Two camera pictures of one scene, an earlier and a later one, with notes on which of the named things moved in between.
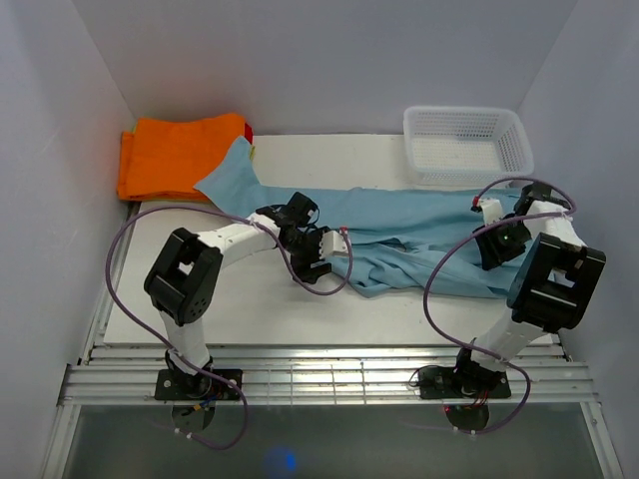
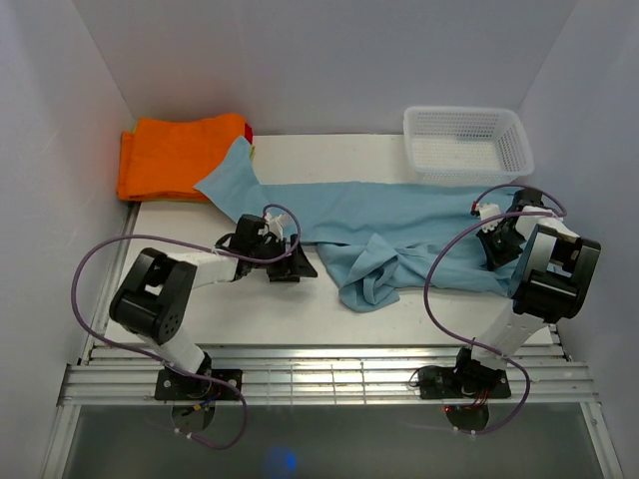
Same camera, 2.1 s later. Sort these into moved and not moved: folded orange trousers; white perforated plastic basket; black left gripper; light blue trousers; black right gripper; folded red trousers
Moved: black left gripper; light blue trousers
Not moved: folded red trousers; folded orange trousers; white perforated plastic basket; black right gripper
